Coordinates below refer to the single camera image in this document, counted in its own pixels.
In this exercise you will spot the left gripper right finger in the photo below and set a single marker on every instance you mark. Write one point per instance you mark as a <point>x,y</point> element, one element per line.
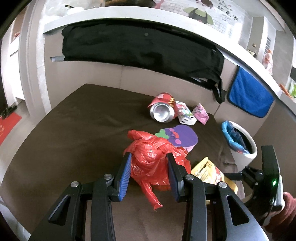
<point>231,219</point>

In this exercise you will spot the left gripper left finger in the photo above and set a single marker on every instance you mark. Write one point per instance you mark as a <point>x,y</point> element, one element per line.
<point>66,219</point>

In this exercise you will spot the yellow red snack bag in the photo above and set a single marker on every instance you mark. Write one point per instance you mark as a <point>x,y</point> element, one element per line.
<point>209,173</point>

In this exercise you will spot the red plastic bag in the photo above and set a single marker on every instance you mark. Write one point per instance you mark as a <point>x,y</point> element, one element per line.
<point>149,164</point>

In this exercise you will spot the dark red sleeve forearm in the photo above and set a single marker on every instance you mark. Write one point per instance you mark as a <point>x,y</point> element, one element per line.
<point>282,225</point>

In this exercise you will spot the blue bag lined trash bin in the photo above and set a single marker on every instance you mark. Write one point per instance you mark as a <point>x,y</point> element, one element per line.
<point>242,145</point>

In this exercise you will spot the purple grape-shaped foam card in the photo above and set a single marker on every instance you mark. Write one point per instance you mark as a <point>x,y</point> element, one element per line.
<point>180,136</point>

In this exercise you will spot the pink yellow snack wrapper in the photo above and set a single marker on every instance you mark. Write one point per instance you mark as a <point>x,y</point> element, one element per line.
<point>200,114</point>

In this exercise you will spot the red crushed soda can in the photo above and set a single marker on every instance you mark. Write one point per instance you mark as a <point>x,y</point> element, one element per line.
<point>163,108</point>

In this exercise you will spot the dark brown table mat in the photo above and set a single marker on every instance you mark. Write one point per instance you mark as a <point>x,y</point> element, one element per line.
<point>82,139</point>

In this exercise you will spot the blue towel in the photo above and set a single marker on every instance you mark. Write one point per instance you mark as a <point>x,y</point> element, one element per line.
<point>249,95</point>

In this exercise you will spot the red floor mat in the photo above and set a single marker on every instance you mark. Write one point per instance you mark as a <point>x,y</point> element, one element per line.
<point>7,125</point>

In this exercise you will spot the black hanging cloth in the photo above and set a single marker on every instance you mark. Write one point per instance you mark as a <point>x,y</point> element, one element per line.
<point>152,46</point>

